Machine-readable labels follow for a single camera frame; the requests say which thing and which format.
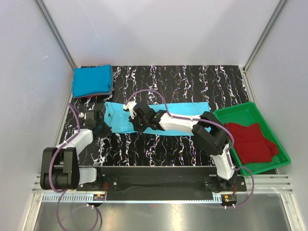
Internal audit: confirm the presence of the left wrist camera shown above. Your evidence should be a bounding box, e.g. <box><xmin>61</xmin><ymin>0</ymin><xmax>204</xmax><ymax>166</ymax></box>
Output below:
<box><xmin>78</xmin><ymin>110</ymin><xmax>103</xmax><ymax>129</ymax></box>

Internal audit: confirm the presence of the green plastic tray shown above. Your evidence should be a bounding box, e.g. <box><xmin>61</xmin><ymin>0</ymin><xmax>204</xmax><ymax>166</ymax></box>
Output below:
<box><xmin>213</xmin><ymin>102</ymin><xmax>291</xmax><ymax>175</ymax></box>

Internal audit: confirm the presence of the folded blue t shirt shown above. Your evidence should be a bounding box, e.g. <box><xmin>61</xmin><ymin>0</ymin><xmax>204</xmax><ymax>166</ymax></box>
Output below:
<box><xmin>72</xmin><ymin>65</ymin><xmax>112</xmax><ymax>96</ymax></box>

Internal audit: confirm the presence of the folded red t shirt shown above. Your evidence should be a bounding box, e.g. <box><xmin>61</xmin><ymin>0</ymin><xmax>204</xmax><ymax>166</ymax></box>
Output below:
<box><xmin>73</xmin><ymin>94</ymin><xmax>102</xmax><ymax>99</ymax></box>

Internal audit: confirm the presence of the folded grey t shirt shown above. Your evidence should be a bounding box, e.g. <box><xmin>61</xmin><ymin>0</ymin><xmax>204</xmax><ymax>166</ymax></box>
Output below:
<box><xmin>97</xmin><ymin>72</ymin><xmax>115</xmax><ymax>96</ymax></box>

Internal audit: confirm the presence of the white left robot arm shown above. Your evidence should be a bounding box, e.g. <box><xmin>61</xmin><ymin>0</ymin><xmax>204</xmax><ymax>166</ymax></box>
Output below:
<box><xmin>40</xmin><ymin>122</ymin><xmax>111</xmax><ymax>193</ymax></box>

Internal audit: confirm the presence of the red t shirt in tray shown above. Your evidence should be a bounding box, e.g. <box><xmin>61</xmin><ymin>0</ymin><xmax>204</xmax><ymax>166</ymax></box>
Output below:
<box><xmin>225</xmin><ymin>123</ymin><xmax>279</xmax><ymax>165</ymax></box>

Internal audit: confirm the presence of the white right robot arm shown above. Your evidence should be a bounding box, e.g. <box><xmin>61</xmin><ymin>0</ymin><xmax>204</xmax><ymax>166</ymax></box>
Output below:
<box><xmin>129</xmin><ymin>110</ymin><xmax>237</xmax><ymax>188</ymax></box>

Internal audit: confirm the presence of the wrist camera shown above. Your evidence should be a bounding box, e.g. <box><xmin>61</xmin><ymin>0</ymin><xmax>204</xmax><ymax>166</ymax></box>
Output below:
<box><xmin>78</xmin><ymin>110</ymin><xmax>103</xmax><ymax>129</ymax></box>
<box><xmin>123</xmin><ymin>101</ymin><xmax>154</xmax><ymax>119</ymax></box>

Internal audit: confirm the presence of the light blue t shirt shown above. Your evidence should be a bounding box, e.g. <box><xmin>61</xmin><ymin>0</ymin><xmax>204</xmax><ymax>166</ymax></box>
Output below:
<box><xmin>104</xmin><ymin>102</ymin><xmax>210</xmax><ymax>136</ymax></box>

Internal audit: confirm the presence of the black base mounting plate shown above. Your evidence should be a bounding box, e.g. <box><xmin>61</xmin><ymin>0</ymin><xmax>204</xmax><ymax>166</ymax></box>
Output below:
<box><xmin>77</xmin><ymin>167</ymin><xmax>247</xmax><ymax>203</ymax></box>

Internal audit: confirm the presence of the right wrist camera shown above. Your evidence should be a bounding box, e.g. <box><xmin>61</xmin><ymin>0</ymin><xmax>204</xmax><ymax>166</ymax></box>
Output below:
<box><xmin>123</xmin><ymin>101</ymin><xmax>154</xmax><ymax>119</ymax></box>

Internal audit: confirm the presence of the white slotted cable duct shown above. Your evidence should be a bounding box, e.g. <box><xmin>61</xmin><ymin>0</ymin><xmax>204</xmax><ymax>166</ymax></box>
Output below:
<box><xmin>42</xmin><ymin>193</ymin><xmax>106</xmax><ymax>203</ymax></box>

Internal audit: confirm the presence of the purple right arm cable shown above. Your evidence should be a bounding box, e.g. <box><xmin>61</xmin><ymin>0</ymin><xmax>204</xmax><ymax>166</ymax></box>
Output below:
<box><xmin>126</xmin><ymin>89</ymin><xmax>255</xmax><ymax>207</ymax></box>

